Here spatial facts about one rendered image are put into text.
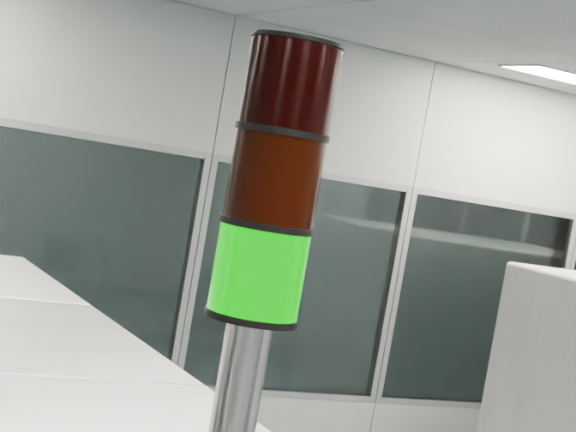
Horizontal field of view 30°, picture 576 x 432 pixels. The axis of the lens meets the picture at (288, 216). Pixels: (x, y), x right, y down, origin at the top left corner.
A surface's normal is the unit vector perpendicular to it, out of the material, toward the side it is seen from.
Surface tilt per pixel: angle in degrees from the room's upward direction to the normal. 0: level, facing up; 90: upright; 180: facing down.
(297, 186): 90
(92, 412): 0
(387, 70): 90
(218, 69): 90
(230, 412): 90
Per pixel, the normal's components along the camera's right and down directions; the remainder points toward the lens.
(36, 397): 0.17, -0.98
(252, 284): -0.08, 0.04
